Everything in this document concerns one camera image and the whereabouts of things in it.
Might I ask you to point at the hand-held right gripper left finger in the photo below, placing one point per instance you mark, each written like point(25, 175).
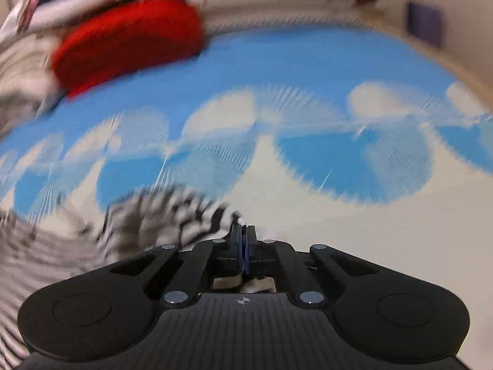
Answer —
point(235, 241)

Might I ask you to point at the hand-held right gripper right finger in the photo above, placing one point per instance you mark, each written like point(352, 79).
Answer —
point(252, 242)

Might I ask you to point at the striped hooded top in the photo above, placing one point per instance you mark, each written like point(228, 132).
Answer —
point(154, 216)

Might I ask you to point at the blue printed bed sheet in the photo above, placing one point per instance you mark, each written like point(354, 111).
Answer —
point(308, 65)

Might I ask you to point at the red folded blanket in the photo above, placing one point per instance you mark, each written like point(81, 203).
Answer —
point(131, 38)

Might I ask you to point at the white fluffy folded blanket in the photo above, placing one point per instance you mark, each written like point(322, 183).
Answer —
point(23, 81)

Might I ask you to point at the purple box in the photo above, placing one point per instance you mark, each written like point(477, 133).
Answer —
point(423, 25)

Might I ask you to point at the white folded sheet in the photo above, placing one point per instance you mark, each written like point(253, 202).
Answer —
point(77, 4)

